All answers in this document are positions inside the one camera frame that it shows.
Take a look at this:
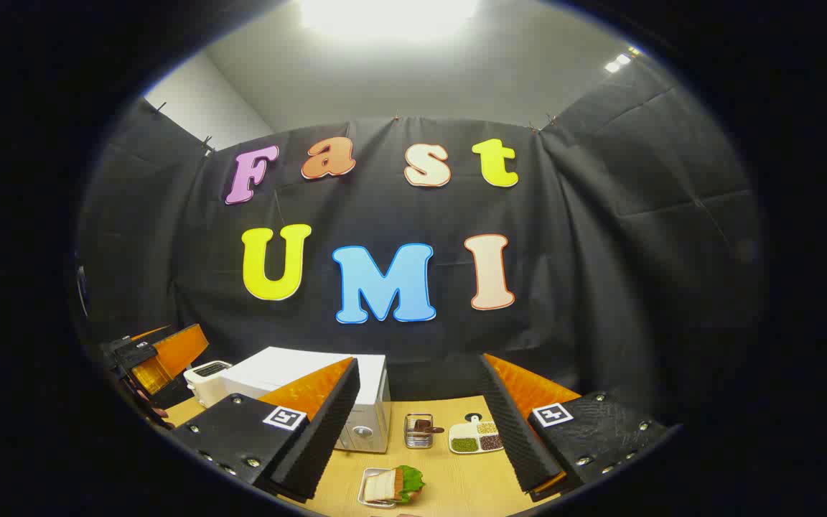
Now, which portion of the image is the white divided dish with beans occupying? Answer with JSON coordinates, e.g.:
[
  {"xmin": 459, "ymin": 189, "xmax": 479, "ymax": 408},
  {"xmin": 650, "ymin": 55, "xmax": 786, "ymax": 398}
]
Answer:
[{"xmin": 448, "ymin": 414, "xmax": 504, "ymax": 455}]

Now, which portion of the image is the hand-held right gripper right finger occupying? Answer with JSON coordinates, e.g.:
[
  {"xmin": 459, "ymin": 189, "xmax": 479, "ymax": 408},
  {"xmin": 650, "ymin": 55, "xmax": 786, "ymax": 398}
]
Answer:
[{"xmin": 476, "ymin": 353, "xmax": 674, "ymax": 502}]

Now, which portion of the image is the white toaster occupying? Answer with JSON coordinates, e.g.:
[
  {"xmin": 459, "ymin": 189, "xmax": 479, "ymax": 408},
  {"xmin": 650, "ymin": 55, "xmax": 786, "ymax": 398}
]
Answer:
[{"xmin": 184, "ymin": 360, "xmax": 233, "ymax": 409}]

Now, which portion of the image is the sandwich with lettuce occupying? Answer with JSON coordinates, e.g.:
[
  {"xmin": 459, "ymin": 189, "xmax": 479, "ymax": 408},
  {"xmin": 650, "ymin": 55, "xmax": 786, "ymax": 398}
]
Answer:
[{"xmin": 363, "ymin": 465, "xmax": 426, "ymax": 505}]

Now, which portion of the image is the large ceiling light panel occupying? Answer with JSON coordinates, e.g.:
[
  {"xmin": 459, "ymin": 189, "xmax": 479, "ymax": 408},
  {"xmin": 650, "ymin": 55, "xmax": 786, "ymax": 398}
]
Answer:
[{"xmin": 299, "ymin": 0, "xmax": 480, "ymax": 40}]

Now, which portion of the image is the small ceiling light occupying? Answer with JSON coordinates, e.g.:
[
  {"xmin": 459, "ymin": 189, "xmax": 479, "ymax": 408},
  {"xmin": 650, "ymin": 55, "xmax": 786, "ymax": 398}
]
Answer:
[{"xmin": 604, "ymin": 47, "xmax": 644, "ymax": 74}]

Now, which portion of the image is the black backdrop cloth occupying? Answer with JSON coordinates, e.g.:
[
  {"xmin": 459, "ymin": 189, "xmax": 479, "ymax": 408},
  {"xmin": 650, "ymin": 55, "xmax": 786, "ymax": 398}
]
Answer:
[{"xmin": 76, "ymin": 54, "xmax": 766, "ymax": 432}]

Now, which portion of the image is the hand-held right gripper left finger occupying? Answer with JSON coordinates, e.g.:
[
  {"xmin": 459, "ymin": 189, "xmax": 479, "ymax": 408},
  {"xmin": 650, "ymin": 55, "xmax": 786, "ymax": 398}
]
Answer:
[{"xmin": 168, "ymin": 357, "xmax": 361, "ymax": 503}]

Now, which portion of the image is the white microwave oven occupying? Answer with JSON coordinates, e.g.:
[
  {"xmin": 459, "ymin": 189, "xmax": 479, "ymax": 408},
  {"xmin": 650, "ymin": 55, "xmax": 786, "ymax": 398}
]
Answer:
[{"xmin": 218, "ymin": 347, "xmax": 391, "ymax": 453}]

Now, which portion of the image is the metal wire basket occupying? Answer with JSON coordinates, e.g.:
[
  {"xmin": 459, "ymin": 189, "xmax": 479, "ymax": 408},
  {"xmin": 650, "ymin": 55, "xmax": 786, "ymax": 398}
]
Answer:
[{"xmin": 404, "ymin": 413, "xmax": 434, "ymax": 450}]

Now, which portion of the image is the white rectangular tray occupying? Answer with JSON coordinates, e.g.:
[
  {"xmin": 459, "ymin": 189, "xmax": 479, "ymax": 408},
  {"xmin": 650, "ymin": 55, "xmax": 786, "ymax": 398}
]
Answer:
[{"xmin": 358, "ymin": 467, "xmax": 403, "ymax": 509}]

